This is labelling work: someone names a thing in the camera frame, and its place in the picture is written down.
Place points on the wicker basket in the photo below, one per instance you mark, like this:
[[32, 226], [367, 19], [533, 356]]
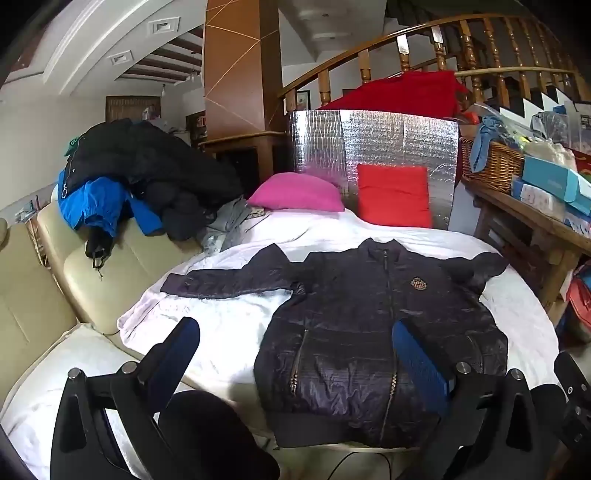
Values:
[[494, 166]]

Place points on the small cluttered table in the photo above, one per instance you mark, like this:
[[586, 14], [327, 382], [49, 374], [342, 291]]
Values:
[[27, 214]]

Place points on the grey garment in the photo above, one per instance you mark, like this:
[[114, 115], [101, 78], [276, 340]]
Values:
[[231, 221]]

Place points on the black quilted jacket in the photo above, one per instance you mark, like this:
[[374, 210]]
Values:
[[351, 323]]

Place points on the white bed sheet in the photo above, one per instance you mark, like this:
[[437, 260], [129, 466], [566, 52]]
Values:
[[221, 332]]

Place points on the cream leather sofa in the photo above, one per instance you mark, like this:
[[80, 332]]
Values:
[[37, 295]]

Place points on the pink pillow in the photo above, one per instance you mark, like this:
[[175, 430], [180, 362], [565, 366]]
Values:
[[298, 191]]

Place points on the dark plastic bag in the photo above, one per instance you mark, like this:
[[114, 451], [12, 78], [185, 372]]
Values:
[[551, 127]]

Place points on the framed wall picture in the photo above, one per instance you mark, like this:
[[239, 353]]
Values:
[[303, 99]]

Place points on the beige plastic bag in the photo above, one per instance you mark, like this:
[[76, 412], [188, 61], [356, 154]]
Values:
[[549, 152]]

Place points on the red cloth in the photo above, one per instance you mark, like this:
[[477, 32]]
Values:
[[406, 94]]

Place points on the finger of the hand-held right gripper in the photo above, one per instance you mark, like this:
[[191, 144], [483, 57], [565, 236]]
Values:
[[565, 371]]

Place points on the blue cloth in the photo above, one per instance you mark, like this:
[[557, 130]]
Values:
[[482, 147]]

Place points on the white staircase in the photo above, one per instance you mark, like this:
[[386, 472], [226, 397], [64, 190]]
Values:
[[549, 104]]

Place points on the white tissue pack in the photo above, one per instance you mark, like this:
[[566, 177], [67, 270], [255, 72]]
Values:
[[535, 201]]

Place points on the wooden table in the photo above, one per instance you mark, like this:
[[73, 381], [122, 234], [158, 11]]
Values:
[[521, 207]]

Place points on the clear plastic storage bin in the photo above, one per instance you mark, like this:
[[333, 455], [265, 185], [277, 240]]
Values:
[[584, 124]]

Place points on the red bag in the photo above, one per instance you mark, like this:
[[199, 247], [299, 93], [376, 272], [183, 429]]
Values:
[[579, 300]]

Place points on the black puffer coat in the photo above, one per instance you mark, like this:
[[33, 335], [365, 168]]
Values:
[[152, 161]]

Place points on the teal cardboard box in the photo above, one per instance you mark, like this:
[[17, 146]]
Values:
[[549, 177]]

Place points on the blue jacket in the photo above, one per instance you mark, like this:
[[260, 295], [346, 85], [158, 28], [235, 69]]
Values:
[[97, 198]]

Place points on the wooden stair railing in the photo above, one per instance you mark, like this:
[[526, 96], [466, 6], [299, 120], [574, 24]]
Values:
[[468, 50]]

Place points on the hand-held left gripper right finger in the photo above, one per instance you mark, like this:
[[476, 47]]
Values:
[[418, 364]]

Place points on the square recessed ceiling light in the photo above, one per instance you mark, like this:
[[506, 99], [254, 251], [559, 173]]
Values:
[[164, 26], [121, 58]]

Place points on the green garment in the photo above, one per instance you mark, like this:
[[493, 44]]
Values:
[[72, 146]]

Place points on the silver foil insulation board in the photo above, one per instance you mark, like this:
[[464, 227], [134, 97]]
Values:
[[392, 138]]

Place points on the red pillow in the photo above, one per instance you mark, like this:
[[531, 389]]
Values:
[[395, 196]]

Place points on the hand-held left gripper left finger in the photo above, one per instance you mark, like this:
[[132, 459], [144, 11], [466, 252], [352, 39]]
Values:
[[178, 355]]

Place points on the brown wooden pillar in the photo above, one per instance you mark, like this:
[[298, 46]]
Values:
[[235, 69]]

